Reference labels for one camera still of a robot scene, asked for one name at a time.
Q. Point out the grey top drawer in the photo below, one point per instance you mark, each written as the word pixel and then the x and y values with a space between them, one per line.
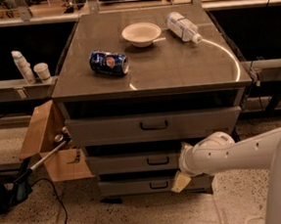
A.
pixel 149 127

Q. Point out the white spray bottle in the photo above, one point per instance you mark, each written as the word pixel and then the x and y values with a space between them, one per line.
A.
pixel 23 66

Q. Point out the grey drawer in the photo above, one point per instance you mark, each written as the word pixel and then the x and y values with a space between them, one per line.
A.
pixel 149 186
pixel 149 127
pixel 137 162

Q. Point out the black device on floor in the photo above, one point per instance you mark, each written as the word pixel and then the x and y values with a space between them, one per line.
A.
pixel 14 186

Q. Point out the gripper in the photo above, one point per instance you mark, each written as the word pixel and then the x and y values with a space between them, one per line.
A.
pixel 185 160

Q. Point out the white bowl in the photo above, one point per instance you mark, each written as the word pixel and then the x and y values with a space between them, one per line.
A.
pixel 141 34

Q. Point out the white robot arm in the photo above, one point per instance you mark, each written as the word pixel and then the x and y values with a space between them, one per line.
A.
pixel 219 152

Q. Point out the brown cardboard box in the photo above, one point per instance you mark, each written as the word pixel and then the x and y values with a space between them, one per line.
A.
pixel 66 164

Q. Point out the metal grabber pole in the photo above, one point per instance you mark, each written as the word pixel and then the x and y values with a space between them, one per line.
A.
pixel 41 161

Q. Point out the clear plastic water bottle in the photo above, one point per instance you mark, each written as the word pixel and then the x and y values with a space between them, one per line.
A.
pixel 183 28

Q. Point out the blue crushed soda can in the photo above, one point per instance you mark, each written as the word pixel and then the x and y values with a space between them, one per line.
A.
pixel 108 63

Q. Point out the grey drawer cabinet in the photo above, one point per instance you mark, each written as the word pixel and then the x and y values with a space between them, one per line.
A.
pixel 168 76

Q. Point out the grey bottom drawer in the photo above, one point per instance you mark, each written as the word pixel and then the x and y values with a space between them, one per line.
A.
pixel 149 186

